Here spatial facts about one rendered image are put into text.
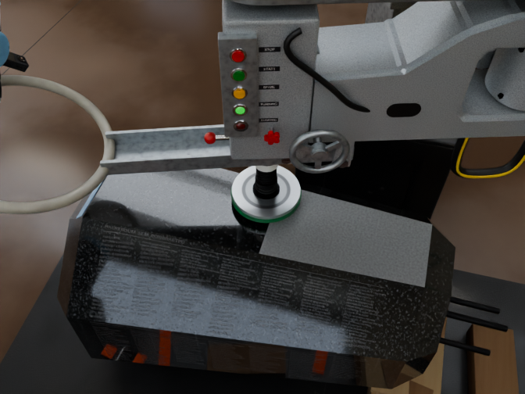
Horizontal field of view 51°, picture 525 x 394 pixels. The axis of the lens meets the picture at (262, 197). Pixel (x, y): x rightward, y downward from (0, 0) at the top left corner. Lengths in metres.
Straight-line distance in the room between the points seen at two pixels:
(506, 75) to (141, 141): 0.98
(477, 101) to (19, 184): 2.29
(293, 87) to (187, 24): 2.66
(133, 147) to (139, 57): 2.06
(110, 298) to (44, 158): 1.50
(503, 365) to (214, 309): 1.21
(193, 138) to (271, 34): 0.53
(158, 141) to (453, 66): 0.82
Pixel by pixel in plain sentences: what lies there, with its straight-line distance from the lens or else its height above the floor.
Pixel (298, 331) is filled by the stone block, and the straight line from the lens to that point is 1.67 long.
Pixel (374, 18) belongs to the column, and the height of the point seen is 1.02.
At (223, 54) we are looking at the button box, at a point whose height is 1.46.
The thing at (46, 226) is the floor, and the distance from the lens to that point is 2.86.
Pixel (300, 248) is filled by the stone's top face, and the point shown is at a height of 0.80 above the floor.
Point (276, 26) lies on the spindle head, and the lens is 1.17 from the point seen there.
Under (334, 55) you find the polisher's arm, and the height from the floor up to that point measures 1.37.
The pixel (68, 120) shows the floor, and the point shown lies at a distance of 3.32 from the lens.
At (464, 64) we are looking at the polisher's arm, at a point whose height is 1.39.
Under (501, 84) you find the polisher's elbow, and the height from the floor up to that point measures 1.28.
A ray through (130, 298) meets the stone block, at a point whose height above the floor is 0.65.
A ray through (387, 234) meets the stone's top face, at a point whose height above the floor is 0.80.
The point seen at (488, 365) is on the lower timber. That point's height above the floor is 0.11.
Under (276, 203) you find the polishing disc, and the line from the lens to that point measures 1.67.
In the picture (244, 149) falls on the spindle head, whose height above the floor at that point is 1.15.
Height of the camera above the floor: 2.17
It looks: 52 degrees down
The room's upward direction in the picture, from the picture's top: straight up
